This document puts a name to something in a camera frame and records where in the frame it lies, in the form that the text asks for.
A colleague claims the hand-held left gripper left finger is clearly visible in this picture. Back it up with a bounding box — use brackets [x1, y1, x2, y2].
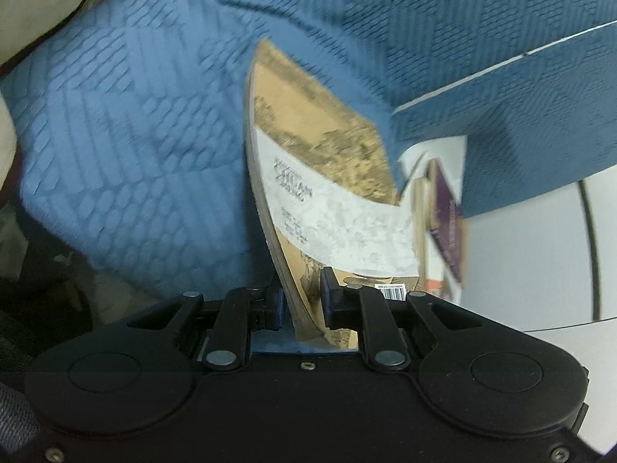
[126, 286, 284, 373]

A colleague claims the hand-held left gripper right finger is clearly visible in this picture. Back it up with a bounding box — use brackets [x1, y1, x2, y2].
[319, 267, 478, 373]

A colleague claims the tan cover book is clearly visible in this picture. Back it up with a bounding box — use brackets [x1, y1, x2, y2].
[246, 40, 420, 348]

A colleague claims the purple and tan book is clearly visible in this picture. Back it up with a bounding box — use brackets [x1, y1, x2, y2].
[427, 158, 469, 290]

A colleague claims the blue quilted sofa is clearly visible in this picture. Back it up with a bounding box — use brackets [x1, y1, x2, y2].
[0, 0, 617, 300]

